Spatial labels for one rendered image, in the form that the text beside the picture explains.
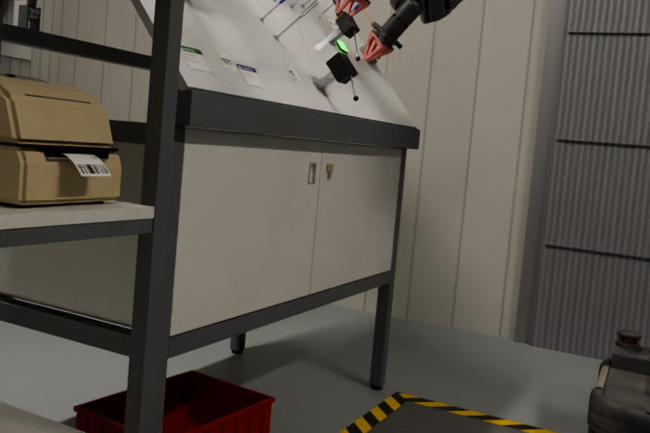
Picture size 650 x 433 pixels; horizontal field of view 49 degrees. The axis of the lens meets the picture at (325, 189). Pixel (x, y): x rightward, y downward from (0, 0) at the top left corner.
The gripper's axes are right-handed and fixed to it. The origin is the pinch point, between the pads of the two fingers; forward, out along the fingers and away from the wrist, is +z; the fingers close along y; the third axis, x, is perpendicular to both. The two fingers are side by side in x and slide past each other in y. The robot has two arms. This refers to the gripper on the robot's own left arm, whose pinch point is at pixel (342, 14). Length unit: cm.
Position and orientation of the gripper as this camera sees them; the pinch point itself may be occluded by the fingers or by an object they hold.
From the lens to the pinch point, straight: 215.9
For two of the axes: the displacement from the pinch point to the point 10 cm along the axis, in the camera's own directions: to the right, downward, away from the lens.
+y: -5.4, -1.5, -8.3
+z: -5.1, 8.4, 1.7
